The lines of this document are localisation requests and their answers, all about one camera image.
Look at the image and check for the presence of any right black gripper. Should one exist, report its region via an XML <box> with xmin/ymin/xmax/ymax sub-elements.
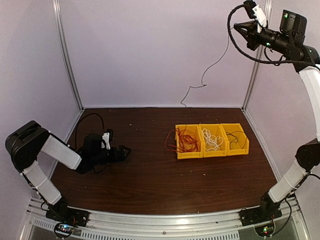
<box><xmin>234</xmin><ymin>19</ymin><xmax>292</xmax><ymax>54</ymax></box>

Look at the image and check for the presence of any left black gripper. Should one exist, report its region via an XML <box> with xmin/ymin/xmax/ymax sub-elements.
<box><xmin>91</xmin><ymin>144</ymin><xmax>131</xmax><ymax>166</ymax></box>

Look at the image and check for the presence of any red cable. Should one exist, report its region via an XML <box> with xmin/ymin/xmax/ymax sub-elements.
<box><xmin>164</xmin><ymin>127</ymin><xmax>201</xmax><ymax>154</ymax></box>

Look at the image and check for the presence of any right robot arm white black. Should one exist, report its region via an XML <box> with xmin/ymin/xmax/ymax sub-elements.
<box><xmin>226</xmin><ymin>3</ymin><xmax>320</xmax><ymax>221</ymax></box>

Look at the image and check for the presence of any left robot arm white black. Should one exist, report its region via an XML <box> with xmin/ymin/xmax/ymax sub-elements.
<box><xmin>5</xmin><ymin>120</ymin><xmax>132</xmax><ymax>222</ymax></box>

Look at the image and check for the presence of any left yellow bin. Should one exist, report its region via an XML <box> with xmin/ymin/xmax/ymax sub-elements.
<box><xmin>175</xmin><ymin>124</ymin><xmax>203</xmax><ymax>160</ymax></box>

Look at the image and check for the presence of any yellow bin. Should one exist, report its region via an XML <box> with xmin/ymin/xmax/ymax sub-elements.
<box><xmin>175</xmin><ymin>124</ymin><xmax>203</xmax><ymax>160</ymax></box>
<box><xmin>220</xmin><ymin>123</ymin><xmax>250</xmax><ymax>156</ymax></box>
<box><xmin>199</xmin><ymin>124</ymin><xmax>227</xmax><ymax>158</ymax></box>

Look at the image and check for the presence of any middle yellow bin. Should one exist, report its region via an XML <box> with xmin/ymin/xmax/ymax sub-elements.
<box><xmin>199</xmin><ymin>124</ymin><xmax>227</xmax><ymax>158</ymax></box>

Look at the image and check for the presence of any left circuit board with leds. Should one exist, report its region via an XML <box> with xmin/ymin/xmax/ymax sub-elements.
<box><xmin>53</xmin><ymin>222</ymin><xmax>75</xmax><ymax>238</ymax></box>

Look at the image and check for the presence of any circuit board with leds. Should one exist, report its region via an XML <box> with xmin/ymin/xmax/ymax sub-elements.
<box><xmin>254</xmin><ymin>223</ymin><xmax>275</xmax><ymax>238</ymax></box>
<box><xmin>53</xmin><ymin>222</ymin><xmax>75</xmax><ymax>238</ymax></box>

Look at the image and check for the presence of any right yellow bin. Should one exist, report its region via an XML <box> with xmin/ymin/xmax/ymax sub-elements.
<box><xmin>220</xmin><ymin>123</ymin><xmax>250</xmax><ymax>156</ymax></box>

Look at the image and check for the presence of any right circuit board with leds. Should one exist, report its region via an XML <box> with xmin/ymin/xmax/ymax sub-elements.
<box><xmin>254</xmin><ymin>223</ymin><xmax>275</xmax><ymax>238</ymax></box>

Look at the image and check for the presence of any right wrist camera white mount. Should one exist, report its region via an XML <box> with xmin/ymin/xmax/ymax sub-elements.
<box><xmin>243</xmin><ymin>0</ymin><xmax>268</xmax><ymax>33</ymax></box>

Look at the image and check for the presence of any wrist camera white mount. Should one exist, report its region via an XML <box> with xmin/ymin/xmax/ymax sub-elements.
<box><xmin>243</xmin><ymin>0</ymin><xmax>268</xmax><ymax>33</ymax></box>
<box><xmin>101</xmin><ymin>128</ymin><xmax>114</xmax><ymax>150</ymax></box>

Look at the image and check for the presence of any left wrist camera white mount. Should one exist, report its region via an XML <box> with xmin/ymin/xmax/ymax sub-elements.
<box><xmin>101</xmin><ymin>128</ymin><xmax>114</xmax><ymax>150</ymax></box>

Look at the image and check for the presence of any right aluminium frame post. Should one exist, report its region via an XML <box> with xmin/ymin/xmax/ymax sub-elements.
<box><xmin>242</xmin><ymin>0</ymin><xmax>273</xmax><ymax>112</ymax></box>

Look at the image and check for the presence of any aluminium frame post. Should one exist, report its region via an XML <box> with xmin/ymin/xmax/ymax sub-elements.
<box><xmin>242</xmin><ymin>0</ymin><xmax>273</xmax><ymax>112</ymax></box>
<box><xmin>52</xmin><ymin>0</ymin><xmax>84</xmax><ymax>112</ymax></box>

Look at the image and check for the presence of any right black camera cable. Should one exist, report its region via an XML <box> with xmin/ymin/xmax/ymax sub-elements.
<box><xmin>226</xmin><ymin>3</ymin><xmax>296</xmax><ymax>65</ymax></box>

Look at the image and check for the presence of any black camera cable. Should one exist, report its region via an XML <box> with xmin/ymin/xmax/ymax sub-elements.
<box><xmin>226</xmin><ymin>3</ymin><xmax>296</xmax><ymax>65</ymax></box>
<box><xmin>74</xmin><ymin>112</ymin><xmax>105</xmax><ymax>151</ymax></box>

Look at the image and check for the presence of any left black camera cable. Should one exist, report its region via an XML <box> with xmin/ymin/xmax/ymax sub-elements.
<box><xmin>74</xmin><ymin>112</ymin><xmax>105</xmax><ymax>151</ymax></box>

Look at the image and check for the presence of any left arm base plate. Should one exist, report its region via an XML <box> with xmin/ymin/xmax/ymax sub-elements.
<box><xmin>45</xmin><ymin>207</ymin><xmax>89</xmax><ymax>227</ymax></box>

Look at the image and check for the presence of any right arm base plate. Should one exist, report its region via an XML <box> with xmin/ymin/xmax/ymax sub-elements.
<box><xmin>239</xmin><ymin>206</ymin><xmax>282</xmax><ymax>227</ymax></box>

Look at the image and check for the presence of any left aluminium frame post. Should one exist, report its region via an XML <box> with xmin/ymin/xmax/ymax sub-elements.
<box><xmin>52</xmin><ymin>0</ymin><xmax>84</xmax><ymax>112</ymax></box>

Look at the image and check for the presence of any front aluminium rail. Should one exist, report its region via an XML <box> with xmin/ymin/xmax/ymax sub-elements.
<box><xmin>24</xmin><ymin>192</ymin><xmax>308</xmax><ymax>240</ymax></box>

